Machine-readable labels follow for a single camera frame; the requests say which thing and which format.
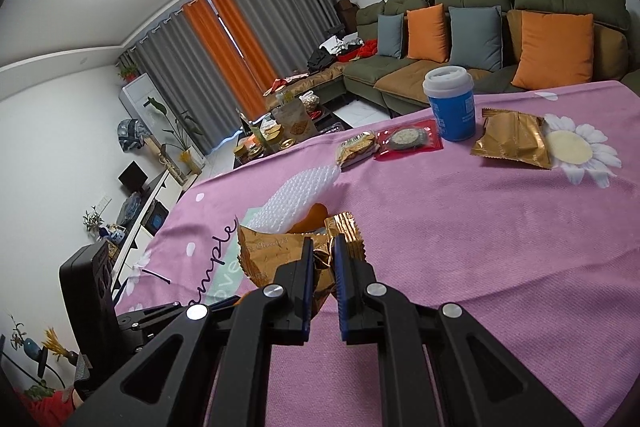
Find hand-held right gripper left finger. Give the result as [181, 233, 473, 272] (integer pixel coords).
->
[65, 237, 321, 427]

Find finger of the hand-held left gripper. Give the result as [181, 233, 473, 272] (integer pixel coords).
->
[116, 302, 193, 349]

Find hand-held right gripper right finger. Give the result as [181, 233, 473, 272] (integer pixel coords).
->
[332, 234, 583, 427]

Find gold snack wrapper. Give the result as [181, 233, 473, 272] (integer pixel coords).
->
[236, 224, 333, 308]

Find gold foil wrapper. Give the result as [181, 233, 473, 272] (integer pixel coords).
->
[322, 212, 371, 264]

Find yellow dried wheat bunch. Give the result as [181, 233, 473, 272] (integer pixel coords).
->
[41, 327, 81, 363]

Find orange fruit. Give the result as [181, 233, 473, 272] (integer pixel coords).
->
[290, 203, 331, 233]

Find small green table plant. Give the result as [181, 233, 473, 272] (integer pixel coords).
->
[82, 206, 106, 238]

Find red clothing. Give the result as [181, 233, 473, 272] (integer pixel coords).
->
[15, 387, 81, 427]

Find white tv cabinet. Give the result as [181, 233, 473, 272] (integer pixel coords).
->
[107, 169, 201, 303]

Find black monitor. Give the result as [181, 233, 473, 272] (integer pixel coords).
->
[118, 161, 150, 195]

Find pink floral tablecloth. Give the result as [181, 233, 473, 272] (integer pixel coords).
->
[115, 79, 640, 427]

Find clear cookie packet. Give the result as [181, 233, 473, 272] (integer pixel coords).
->
[336, 130, 378, 170]

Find red round cookie packet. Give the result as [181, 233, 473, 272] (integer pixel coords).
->
[372, 118, 445, 162]

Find floor fan with cloth cover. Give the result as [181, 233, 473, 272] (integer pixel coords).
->
[116, 118, 173, 172]

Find brown snack bag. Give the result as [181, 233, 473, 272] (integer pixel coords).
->
[274, 99, 318, 142]

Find dark coffee table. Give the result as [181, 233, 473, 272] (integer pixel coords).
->
[232, 99, 361, 170]

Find tall leafy floor plant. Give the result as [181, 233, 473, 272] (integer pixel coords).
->
[142, 97, 206, 172]

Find white standing air conditioner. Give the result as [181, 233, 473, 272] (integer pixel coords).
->
[120, 74, 171, 142]

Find blue cup with white lid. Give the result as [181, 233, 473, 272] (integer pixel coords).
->
[422, 66, 476, 142]

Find gold snack packet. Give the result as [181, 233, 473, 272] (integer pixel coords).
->
[470, 107, 553, 170]

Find pile of dark clothes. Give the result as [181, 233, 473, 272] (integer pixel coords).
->
[306, 34, 363, 70]

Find red clothes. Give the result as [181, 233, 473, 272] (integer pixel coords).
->
[337, 39, 379, 62]

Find orange curtain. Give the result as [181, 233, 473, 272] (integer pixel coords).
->
[181, 0, 266, 118]
[207, 0, 278, 80]

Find small grey cushion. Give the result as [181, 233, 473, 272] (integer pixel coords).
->
[376, 13, 405, 59]

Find small orange cushion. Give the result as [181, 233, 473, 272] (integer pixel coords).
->
[405, 3, 451, 62]

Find brown wooden cabinet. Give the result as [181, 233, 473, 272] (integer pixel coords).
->
[336, 0, 361, 32]

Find large grey cushion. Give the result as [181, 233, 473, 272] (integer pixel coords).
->
[447, 5, 503, 72]

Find large orange cushion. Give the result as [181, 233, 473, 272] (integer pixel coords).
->
[510, 10, 596, 90]

